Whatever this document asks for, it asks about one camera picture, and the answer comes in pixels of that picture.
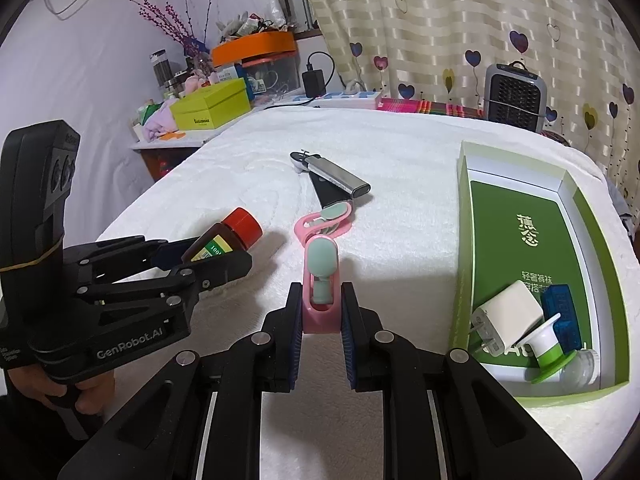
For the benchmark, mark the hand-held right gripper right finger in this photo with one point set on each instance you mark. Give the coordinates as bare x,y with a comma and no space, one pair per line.
348,340

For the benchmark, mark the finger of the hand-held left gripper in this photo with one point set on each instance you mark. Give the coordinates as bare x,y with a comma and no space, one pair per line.
225,267
165,255

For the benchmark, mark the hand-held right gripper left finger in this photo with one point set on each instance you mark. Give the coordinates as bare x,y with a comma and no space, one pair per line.
297,330

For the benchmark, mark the pink clip with green pads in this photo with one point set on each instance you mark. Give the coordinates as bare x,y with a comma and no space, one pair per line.
303,223
320,322

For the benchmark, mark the brown bottle with red cap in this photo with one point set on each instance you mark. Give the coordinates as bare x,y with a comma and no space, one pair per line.
240,225

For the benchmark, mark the black tool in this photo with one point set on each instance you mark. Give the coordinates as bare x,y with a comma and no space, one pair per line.
325,191

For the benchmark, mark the silver metal lighter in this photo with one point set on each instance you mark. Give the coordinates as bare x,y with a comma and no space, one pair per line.
340,180

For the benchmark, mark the white charger plug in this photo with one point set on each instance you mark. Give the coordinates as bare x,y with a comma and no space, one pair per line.
510,315

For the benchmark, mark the large green cardboard box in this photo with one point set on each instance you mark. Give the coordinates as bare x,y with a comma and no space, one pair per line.
505,240

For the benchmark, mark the green white round knob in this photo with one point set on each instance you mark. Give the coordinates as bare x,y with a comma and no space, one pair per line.
542,345

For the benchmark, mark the blue usb device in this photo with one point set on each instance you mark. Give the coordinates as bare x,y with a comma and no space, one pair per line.
562,310

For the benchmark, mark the white round ribbed cap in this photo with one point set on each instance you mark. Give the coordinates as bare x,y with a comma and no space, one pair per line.
580,372

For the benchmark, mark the person's left hand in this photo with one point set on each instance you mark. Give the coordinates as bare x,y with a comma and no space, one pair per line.
95,390

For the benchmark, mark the small side table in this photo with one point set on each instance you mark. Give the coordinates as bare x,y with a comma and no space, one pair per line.
155,165

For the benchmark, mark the pink cloth pile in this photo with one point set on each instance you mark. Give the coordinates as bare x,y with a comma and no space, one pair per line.
160,122

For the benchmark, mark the small green cardboard box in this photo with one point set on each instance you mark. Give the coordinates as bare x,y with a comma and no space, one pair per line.
210,105

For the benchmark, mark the glass jar with black lid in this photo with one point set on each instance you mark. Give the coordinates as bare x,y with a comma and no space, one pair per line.
160,70

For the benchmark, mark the blue white carton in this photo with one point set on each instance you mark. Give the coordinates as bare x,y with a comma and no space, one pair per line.
232,72

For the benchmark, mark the black power adapter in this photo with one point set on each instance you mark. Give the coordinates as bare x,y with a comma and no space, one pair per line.
314,82

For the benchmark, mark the white blue power strip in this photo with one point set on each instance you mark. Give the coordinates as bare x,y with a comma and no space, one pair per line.
350,99

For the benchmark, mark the purple flower branches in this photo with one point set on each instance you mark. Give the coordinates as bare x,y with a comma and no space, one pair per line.
187,40

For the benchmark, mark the orange lidded clear container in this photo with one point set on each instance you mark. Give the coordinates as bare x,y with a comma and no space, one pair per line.
255,45

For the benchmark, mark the colourful striped cloth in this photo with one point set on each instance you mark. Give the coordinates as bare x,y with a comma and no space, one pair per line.
430,107

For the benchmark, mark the small grey fan heater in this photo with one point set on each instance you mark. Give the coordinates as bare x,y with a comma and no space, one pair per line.
512,100

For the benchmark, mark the heart print striped curtain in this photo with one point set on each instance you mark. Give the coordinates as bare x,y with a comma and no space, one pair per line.
425,10

